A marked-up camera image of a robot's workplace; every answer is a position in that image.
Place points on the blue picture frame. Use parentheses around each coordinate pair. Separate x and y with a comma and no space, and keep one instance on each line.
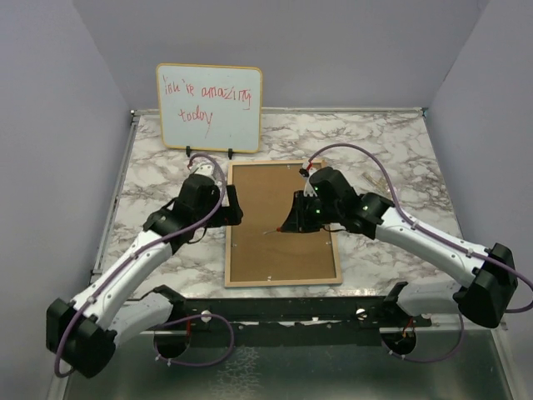
(283,250)

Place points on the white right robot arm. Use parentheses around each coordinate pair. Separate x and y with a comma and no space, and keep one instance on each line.
(479,282)

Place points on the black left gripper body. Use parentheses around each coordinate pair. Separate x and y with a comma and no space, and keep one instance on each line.
(213,200)

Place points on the clear bag of hardware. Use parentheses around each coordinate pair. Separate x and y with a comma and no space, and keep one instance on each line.
(379,184)

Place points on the black whiteboard stand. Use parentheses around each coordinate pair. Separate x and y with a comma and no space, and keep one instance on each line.
(226,152)

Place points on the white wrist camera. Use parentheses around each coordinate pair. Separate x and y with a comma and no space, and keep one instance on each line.
(308,191)
(206,169)

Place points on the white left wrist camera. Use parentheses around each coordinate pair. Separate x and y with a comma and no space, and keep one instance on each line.
(206,169)

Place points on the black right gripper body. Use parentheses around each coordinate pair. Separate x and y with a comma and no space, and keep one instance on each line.
(331,213)

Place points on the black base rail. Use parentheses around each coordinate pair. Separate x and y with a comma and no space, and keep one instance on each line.
(284,321)

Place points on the blue red screwdriver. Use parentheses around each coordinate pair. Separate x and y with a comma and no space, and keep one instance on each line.
(276,230)

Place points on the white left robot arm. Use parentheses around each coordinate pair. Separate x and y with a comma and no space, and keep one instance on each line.
(85,331)

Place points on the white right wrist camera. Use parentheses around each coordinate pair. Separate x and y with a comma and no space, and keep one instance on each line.
(308,191)

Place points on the white dry-erase board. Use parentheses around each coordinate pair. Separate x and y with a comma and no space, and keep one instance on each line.
(210,107)

